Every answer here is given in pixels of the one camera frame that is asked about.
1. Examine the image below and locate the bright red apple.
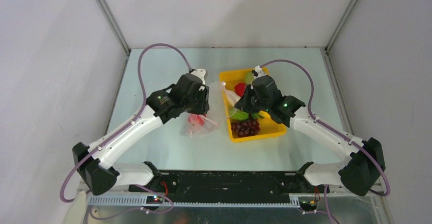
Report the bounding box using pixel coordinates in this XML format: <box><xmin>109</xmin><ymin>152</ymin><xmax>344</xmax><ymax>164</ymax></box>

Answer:
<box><xmin>187</xmin><ymin>114</ymin><xmax>206</xmax><ymax>127</ymax></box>

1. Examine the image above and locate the clear pink-dotted zip bag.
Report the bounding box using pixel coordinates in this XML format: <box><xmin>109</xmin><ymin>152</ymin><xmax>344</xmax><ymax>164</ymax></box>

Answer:
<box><xmin>179</xmin><ymin>80</ymin><xmax>230</xmax><ymax>138</ymax></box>

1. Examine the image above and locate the yellow plastic tray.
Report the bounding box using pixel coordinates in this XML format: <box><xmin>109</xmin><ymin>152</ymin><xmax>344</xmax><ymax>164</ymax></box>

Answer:
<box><xmin>219</xmin><ymin>68</ymin><xmax>287</xmax><ymax>143</ymax></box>

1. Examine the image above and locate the purple grape bunch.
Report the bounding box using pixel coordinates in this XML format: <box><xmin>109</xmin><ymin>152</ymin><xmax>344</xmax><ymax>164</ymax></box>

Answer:
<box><xmin>230</xmin><ymin>119</ymin><xmax>260</xmax><ymax>137</ymax></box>

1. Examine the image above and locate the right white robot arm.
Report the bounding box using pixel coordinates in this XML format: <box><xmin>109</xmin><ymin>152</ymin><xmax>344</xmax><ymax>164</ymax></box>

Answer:
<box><xmin>234</xmin><ymin>75</ymin><xmax>385</xmax><ymax>196</ymax></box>

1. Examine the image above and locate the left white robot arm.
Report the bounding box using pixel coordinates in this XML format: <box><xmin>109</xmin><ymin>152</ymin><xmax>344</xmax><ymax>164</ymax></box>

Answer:
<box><xmin>72</xmin><ymin>69</ymin><xmax>209</xmax><ymax>195</ymax></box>

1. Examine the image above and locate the green cabbage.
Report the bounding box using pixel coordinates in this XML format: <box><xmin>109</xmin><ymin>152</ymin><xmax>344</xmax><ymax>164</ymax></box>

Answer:
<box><xmin>244</xmin><ymin>71</ymin><xmax>255</xmax><ymax>85</ymax></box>

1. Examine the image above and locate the red bell pepper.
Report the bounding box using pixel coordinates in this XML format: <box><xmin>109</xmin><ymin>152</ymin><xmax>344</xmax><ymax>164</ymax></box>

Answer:
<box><xmin>234</xmin><ymin>82</ymin><xmax>247</xmax><ymax>97</ymax></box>

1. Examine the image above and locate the white radish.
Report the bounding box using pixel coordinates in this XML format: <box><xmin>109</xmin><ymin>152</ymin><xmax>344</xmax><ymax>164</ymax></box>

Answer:
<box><xmin>224</xmin><ymin>90</ymin><xmax>241</xmax><ymax>107</ymax></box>

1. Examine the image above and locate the green leafy vegetable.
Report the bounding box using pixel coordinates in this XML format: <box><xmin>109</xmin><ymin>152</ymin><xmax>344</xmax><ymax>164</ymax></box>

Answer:
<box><xmin>228</xmin><ymin>107</ymin><xmax>264</xmax><ymax>121</ymax></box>

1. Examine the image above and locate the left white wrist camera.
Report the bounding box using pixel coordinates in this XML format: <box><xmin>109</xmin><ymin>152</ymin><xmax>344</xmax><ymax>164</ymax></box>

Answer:
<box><xmin>190</xmin><ymin>69</ymin><xmax>207</xmax><ymax>85</ymax></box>

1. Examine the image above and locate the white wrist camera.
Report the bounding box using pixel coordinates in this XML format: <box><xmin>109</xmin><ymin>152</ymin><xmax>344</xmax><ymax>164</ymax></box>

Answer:
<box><xmin>251</xmin><ymin>66</ymin><xmax>267</xmax><ymax>79</ymax></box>
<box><xmin>190</xmin><ymin>69</ymin><xmax>207</xmax><ymax>85</ymax></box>

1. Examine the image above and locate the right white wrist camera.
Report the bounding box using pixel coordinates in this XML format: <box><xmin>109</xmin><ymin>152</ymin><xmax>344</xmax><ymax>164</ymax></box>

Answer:
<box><xmin>251</xmin><ymin>66</ymin><xmax>267</xmax><ymax>79</ymax></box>

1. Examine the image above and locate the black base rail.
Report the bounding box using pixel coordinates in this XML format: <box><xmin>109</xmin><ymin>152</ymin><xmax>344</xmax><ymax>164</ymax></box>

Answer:
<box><xmin>146</xmin><ymin>170</ymin><xmax>325</xmax><ymax>205</ymax></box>

